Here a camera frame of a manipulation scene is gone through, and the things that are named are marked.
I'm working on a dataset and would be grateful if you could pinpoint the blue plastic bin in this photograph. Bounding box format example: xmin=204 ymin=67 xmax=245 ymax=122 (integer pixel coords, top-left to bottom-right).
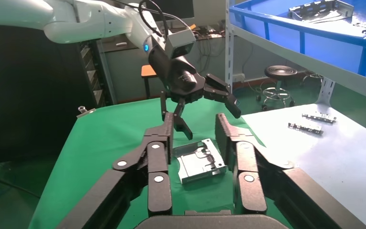
xmin=229 ymin=0 xmax=366 ymax=85

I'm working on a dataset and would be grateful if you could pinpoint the orange topped stool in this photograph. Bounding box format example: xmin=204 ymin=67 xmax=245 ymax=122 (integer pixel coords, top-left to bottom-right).
xmin=141 ymin=64 xmax=158 ymax=99

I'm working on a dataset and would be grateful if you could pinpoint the white metal shelf board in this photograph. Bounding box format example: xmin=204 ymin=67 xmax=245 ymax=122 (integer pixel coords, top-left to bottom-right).
xmin=230 ymin=23 xmax=366 ymax=105

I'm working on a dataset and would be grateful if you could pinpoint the grey perforated angle strut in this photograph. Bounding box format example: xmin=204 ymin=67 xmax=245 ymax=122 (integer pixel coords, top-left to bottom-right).
xmin=316 ymin=76 xmax=336 ymax=105

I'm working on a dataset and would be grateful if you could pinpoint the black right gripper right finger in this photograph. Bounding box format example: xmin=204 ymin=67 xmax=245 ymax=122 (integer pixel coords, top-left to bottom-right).
xmin=214 ymin=113 xmax=366 ymax=229

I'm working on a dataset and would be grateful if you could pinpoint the black drawer rack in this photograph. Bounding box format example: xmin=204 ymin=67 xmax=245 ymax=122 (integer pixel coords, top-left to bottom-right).
xmin=77 ymin=39 xmax=116 ymax=108

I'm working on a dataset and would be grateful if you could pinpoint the chair wheel base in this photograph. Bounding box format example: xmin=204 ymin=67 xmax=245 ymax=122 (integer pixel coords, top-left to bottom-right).
xmin=255 ymin=64 xmax=298 ymax=112

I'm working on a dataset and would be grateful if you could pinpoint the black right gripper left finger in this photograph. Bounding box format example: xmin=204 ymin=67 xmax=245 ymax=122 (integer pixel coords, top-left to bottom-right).
xmin=56 ymin=111 xmax=175 ymax=229

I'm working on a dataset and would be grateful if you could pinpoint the grey shelf upright post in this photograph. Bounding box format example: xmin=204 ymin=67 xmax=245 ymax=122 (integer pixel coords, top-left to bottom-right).
xmin=224 ymin=0 xmax=236 ymax=93

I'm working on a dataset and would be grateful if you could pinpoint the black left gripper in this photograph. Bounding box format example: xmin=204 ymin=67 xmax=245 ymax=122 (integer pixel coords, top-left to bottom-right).
xmin=147 ymin=45 xmax=243 ymax=141

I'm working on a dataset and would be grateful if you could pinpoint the black monitor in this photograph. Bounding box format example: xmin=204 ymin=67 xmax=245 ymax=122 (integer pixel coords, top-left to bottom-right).
xmin=139 ymin=0 xmax=195 ymax=20

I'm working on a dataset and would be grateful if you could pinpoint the white sheet on table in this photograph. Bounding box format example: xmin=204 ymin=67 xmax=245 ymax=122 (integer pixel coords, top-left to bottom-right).
xmin=241 ymin=103 xmax=366 ymax=229

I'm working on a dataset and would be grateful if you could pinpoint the large black partition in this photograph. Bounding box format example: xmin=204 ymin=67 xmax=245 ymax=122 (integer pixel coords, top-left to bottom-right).
xmin=0 ymin=22 xmax=98 ymax=165

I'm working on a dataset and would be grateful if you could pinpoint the small notched metal strip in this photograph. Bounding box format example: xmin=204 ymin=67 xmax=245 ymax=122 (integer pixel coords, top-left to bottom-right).
xmin=287 ymin=122 xmax=324 ymax=135
xmin=302 ymin=111 xmax=337 ymax=124

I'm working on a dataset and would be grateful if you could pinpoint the green table cloth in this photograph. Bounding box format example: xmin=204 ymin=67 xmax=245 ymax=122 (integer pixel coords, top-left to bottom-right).
xmin=28 ymin=96 xmax=294 ymax=229

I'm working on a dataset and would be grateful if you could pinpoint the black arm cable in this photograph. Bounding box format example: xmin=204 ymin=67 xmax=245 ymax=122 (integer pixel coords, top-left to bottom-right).
xmin=138 ymin=0 xmax=192 ymax=40

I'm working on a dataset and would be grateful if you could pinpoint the silver bulldog clip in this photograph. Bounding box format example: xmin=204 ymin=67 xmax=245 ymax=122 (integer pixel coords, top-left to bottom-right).
xmin=76 ymin=105 xmax=97 ymax=119

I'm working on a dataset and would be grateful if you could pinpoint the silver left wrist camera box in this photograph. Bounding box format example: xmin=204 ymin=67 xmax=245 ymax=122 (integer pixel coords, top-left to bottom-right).
xmin=165 ymin=28 xmax=197 ymax=60

